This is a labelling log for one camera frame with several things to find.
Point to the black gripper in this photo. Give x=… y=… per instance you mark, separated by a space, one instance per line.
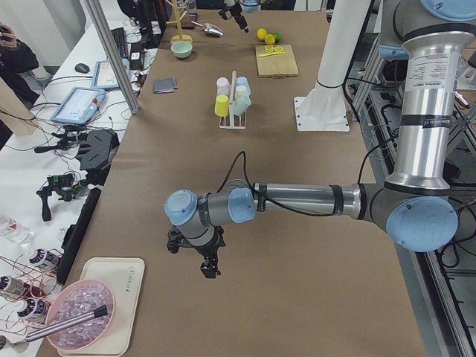
x=207 y=253
x=236 y=11

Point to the cream plastic tray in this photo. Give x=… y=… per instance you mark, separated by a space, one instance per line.
x=124 y=277

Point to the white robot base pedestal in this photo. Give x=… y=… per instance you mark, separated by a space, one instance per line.
x=324 y=108

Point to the grey computer mouse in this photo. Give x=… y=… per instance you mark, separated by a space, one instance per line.
x=81 y=68

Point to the wooden mug tree stand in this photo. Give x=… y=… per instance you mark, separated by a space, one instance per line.
x=179 y=12

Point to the blue teach pendant right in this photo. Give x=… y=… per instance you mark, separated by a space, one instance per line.
x=103 y=76

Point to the yellow plastic cup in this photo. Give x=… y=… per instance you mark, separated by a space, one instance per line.
x=221 y=107

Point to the yellow plastic knife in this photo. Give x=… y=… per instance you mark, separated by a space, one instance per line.
x=270 y=54

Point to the white cup holder rack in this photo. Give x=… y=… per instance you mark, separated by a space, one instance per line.
x=233 y=121

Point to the blue teach pendant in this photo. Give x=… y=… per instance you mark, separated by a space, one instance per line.
x=103 y=76
x=79 y=106

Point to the blue teach pendant left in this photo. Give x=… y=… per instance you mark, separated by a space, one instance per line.
x=79 y=106

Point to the aluminium frame post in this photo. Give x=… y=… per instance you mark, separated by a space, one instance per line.
x=102 y=27

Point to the folded grey cloth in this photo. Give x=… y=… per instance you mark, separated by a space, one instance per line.
x=164 y=85

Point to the black keyboard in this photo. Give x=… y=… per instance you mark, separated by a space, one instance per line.
x=119 y=37

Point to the light blue plastic cup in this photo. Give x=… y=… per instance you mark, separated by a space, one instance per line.
x=242 y=81

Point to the mint green plastic cup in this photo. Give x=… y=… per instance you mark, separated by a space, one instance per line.
x=241 y=104

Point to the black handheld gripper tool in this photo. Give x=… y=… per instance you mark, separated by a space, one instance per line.
x=64 y=185

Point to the pink plastic cup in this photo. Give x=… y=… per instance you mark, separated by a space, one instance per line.
x=223 y=86

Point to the wooden cutting board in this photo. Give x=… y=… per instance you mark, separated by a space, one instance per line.
x=276 y=66

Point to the pink bowl of ice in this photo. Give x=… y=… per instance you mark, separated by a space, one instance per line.
x=77 y=299

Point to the person in black jacket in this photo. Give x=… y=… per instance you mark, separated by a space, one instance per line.
x=17 y=58

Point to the mint green ceramic bowl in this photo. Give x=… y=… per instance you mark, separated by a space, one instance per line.
x=181 y=49

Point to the silver metal scoop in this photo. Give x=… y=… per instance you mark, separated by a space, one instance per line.
x=210 y=29

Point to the yellow lemon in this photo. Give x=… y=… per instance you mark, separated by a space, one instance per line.
x=261 y=34

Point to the white plastic cup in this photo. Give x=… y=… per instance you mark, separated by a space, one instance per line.
x=241 y=91

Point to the black stand device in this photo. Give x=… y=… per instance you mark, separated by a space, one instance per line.
x=96 y=153

